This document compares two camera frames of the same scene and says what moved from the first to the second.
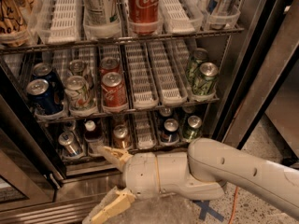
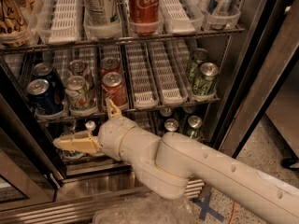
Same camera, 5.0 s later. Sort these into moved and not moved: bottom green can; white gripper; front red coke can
Moved: white gripper
Not moved: bottom green can; front red coke can
